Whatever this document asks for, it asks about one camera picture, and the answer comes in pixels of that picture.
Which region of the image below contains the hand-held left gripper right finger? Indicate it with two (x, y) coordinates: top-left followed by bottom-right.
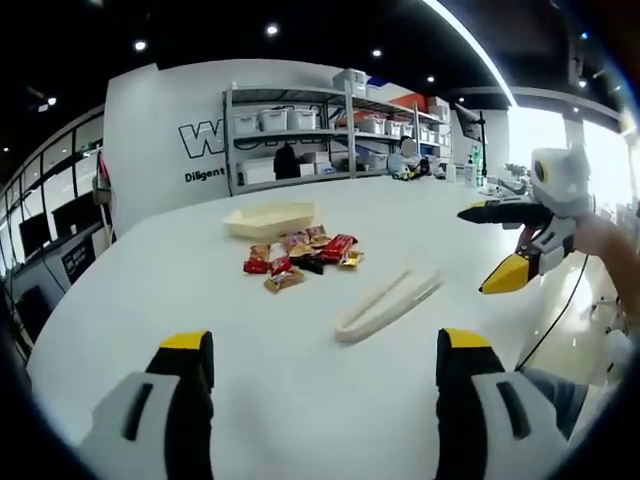
(435, 327), (570, 480)

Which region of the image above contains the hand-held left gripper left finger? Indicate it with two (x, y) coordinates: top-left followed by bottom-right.
(79, 329), (216, 480)

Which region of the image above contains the pile of food snack packets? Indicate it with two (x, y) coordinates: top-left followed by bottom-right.
(243, 225), (365, 296)

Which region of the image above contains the beige paper container tray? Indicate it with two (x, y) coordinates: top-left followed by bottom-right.
(222, 200), (319, 239)

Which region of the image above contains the cluttered white equipment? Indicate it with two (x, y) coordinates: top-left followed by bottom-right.
(478, 162), (534, 202)

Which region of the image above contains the person's leg in jeans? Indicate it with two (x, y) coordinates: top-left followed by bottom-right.
(519, 367), (589, 442)

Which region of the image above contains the black monitor on pole stand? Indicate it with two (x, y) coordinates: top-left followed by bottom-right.
(453, 102), (489, 176)

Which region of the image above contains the white linear ceiling light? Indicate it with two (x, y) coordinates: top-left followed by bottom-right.
(422, 0), (513, 107)

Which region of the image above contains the dark side counter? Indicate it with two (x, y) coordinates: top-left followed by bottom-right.
(7, 222), (112, 321)

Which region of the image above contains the grey metal shelving rack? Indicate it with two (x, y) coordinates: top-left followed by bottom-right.
(222, 82), (452, 197)

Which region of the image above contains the clear lidded storage box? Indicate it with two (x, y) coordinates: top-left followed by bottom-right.
(333, 69), (371, 98)

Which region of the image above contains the black computer monitor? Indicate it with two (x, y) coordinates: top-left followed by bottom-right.
(51, 203), (97, 239)
(18, 213), (49, 257)

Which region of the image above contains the group of white storage bins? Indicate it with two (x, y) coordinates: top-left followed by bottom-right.
(233, 97), (452, 147)

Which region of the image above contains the white cardboard box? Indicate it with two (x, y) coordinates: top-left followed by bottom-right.
(239, 160), (277, 186)

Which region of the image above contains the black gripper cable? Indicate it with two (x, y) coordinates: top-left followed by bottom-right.
(517, 252), (590, 374)

